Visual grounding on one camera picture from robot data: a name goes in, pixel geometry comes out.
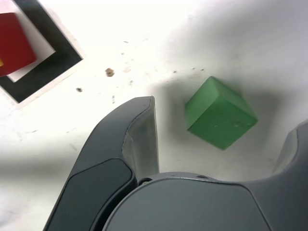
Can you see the yellow cube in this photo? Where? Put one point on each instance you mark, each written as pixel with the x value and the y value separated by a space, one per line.
pixel 1 63

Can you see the black tape square outline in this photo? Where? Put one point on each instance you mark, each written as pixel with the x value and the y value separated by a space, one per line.
pixel 60 43

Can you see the green cube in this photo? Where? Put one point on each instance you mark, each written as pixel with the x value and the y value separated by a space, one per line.
pixel 221 120

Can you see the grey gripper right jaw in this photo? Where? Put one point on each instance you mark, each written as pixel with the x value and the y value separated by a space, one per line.
pixel 192 207

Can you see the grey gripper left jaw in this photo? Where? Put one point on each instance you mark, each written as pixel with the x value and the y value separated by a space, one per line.
pixel 101 168

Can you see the red cube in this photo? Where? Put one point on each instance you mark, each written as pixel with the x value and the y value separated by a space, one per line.
pixel 14 43

